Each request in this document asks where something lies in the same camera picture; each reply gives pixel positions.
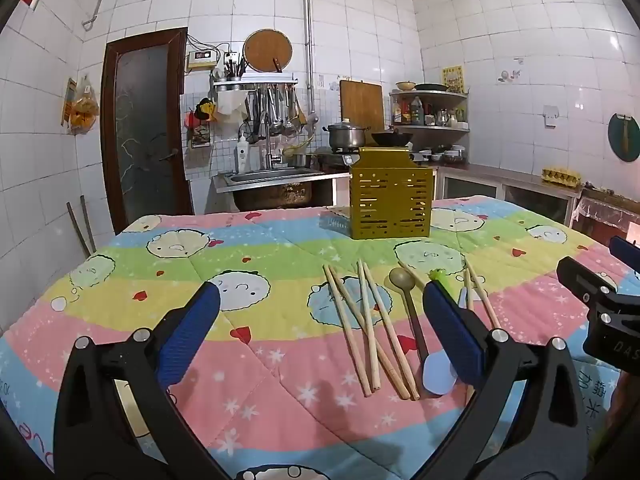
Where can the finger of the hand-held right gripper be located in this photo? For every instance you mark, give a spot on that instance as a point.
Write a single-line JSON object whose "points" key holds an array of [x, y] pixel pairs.
{"points": [[582, 277], [624, 247]]}

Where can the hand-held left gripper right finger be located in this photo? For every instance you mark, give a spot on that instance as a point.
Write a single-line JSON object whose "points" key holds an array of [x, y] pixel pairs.
{"points": [[452, 330]]}

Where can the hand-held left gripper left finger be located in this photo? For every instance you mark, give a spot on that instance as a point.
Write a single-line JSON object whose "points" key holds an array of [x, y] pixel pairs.
{"points": [[192, 330]]}

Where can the green frog-topped utensil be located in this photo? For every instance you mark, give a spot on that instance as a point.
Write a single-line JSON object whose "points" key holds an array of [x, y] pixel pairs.
{"points": [[440, 276]]}

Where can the metal spoon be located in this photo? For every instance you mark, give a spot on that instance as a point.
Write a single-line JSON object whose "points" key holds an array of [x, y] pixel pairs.
{"points": [[401, 279]]}

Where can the yellow perforated utensil holder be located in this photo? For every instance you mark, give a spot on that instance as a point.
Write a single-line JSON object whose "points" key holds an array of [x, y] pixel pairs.
{"points": [[390, 200]]}

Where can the lace cloth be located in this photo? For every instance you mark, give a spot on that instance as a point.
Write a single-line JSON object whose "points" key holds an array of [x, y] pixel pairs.
{"points": [[600, 210]]}

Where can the printed cartoon blanket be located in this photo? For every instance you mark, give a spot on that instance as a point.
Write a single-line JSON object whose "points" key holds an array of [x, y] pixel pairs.
{"points": [[280, 360]]}

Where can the yellow egg tray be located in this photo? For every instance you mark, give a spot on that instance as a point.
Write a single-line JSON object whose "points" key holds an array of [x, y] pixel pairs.
{"points": [[562, 176]]}

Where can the kitchen counter cabinet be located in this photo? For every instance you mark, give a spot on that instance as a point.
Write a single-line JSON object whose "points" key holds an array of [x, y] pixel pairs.
{"points": [[500, 172]]}

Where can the wooden stick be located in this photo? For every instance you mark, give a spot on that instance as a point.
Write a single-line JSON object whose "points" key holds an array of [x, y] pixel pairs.
{"points": [[88, 222], [79, 230]]}

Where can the stainless steel sink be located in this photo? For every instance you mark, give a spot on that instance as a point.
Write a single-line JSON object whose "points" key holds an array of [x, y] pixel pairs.
{"points": [[280, 177]]}

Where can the stack of small bowls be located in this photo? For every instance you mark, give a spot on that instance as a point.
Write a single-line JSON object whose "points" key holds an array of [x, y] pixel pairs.
{"points": [[450, 154]]}

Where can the white soap bottle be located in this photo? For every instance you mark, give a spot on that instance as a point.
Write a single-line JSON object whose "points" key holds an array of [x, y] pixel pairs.
{"points": [[242, 157]]}

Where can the steel faucet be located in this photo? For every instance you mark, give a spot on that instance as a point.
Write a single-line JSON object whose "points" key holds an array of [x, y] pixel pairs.
{"points": [[270, 157]]}

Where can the small steel pot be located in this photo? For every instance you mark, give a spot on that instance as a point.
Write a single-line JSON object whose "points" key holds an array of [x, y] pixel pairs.
{"points": [[300, 160]]}

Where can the brown glass door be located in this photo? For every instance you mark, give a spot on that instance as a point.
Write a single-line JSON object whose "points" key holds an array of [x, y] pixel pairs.
{"points": [[142, 135]]}

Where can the black wok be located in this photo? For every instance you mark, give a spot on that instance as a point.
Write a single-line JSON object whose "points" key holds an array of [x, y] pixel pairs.
{"points": [[392, 137]]}

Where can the metal corner shelf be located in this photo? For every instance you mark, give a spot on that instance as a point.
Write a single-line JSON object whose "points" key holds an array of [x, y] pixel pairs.
{"points": [[435, 129]]}

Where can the gas stove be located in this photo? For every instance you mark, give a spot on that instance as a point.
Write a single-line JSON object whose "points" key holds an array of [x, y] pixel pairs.
{"points": [[340, 157]]}

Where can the row of condiment bottles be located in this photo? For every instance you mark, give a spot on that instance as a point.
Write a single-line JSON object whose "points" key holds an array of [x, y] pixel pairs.
{"points": [[415, 112]]}

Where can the steel cooking pot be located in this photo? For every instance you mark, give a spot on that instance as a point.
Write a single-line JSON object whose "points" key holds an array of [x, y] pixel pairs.
{"points": [[345, 136]]}

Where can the white hanging cloth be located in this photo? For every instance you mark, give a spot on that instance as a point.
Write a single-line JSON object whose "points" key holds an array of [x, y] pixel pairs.
{"points": [[230, 107]]}

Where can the row of hanging ladles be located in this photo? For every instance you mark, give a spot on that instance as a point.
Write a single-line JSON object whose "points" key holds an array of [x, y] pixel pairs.
{"points": [[277, 115]]}

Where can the rectangular wooden cutting board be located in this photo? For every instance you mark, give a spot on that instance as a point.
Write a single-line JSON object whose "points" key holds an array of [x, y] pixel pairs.
{"points": [[362, 105]]}

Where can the dark shallow pan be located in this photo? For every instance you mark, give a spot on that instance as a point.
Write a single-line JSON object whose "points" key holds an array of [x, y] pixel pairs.
{"points": [[430, 86]]}

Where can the orange plastic bag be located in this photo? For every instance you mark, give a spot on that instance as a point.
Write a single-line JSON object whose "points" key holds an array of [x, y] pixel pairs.
{"points": [[82, 110]]}

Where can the tan bowl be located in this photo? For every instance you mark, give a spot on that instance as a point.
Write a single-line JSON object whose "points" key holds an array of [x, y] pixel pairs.
{"points": [[405, 86]]}

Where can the yellow hanging card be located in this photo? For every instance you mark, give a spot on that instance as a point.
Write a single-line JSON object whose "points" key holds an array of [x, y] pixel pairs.
{"points": [[69, 102]]}

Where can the knife holder cup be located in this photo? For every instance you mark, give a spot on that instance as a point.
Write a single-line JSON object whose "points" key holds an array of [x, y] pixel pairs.
{"points": [[231, 72]]}

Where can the white meter box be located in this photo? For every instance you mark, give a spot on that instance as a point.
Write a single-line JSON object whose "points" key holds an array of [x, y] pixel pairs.
{"points": [[200, 60]]}

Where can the round wooden cutting board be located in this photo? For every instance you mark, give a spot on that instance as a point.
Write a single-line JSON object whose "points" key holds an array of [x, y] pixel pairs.
{"points": [[267, 50]]}

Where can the green round wall board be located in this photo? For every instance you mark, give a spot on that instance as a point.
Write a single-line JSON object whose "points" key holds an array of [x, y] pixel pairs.
{"points": [[616, 135]]}

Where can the white wall switch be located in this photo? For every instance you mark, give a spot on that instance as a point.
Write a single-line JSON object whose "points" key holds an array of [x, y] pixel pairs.
{"points": [[551, 112]]}

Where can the wall stickers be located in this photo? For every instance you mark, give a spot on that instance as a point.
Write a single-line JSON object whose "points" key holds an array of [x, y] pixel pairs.
{"points": [[505, 77]]}

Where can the yellow wall poster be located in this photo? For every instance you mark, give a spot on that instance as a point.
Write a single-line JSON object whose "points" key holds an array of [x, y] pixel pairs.
{"points": [[452, 77]]}

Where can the steel wall rack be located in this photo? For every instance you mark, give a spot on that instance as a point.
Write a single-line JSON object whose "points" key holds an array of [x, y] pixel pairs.
{"points": [[255, 82]]}

